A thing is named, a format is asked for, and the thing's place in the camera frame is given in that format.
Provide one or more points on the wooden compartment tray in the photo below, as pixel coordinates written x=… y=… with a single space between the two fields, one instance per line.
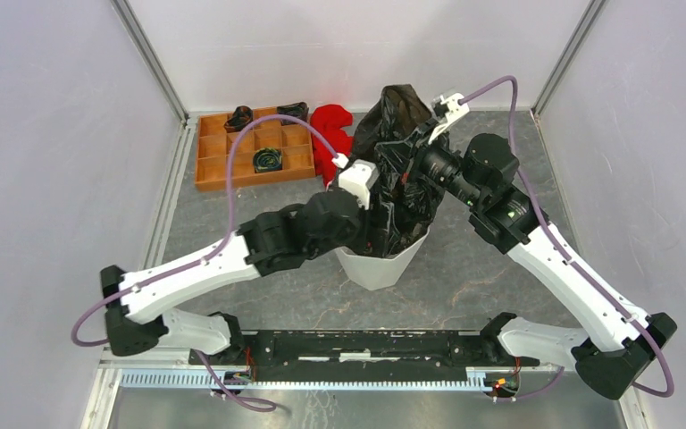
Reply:
x=219 y=155

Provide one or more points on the aluminium corner post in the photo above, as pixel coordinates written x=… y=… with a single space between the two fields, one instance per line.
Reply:
x=145 y=48
x=572 y=47

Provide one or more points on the black bag roll left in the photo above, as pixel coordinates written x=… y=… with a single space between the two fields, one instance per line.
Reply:
x=239 y=119

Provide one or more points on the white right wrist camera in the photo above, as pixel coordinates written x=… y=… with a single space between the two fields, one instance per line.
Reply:
x=448 y=110

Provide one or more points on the red cloth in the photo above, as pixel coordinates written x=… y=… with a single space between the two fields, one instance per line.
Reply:
x=330 y=121

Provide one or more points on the white plastic trash bin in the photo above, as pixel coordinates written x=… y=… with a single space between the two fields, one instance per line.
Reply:
x=373 y=273

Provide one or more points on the black plastic trash bag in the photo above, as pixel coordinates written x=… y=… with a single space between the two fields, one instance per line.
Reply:
x=400 y=211

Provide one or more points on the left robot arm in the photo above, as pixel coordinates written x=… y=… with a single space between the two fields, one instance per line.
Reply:
x=141 y=308

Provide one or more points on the black green bag roll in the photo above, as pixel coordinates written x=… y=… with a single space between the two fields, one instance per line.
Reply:
x=267 y=159

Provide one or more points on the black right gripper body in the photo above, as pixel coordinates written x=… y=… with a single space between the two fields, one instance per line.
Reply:
x=422 y=134

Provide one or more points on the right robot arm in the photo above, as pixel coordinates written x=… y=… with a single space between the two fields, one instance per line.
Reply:
x=616 y=340

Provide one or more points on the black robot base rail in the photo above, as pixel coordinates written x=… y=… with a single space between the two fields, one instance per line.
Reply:
x=348 y=356

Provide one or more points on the left aluminium corner post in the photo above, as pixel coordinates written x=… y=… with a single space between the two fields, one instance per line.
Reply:
x=145 y=48

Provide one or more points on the right aluminium corner post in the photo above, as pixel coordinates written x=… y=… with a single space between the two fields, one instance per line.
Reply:
x=572 y=47

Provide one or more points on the black bag roll right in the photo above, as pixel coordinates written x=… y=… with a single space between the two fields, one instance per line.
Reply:
x=299 y=110

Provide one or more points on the white slotted cable duct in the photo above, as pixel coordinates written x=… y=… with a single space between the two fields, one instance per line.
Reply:
x=238 y=380

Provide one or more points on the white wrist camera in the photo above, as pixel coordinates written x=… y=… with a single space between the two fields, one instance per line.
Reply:
x=355 y=177
x=448 y=110

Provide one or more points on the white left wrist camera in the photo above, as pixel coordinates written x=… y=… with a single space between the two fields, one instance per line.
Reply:
x=355 y=177

